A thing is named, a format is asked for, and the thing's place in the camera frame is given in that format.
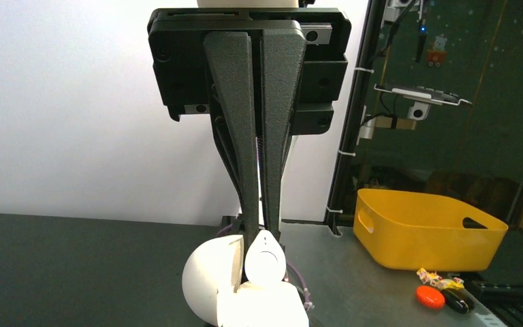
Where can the black oval object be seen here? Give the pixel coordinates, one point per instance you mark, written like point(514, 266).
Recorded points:
point(458, 301)

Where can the right black frame post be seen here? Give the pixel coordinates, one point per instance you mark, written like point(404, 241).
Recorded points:
point(353, 118)

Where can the orange oval object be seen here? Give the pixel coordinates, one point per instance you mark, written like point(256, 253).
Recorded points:
point(430, 297)

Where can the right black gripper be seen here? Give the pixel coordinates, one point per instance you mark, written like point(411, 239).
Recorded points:
point(298, 66)

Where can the overhead camera mount bracket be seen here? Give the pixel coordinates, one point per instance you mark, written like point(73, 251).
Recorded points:
point(423, 98)

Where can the yellow plastic bin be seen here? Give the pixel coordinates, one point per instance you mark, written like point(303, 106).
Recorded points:
point(407, 230)

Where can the white earbud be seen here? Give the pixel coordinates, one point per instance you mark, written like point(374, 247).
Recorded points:
point(265, 263)

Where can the crumpled colourful wrapper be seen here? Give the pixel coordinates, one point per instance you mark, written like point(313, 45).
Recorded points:
point(435, 280)

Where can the white capsule object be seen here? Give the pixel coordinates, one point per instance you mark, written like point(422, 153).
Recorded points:
point(217, 290)

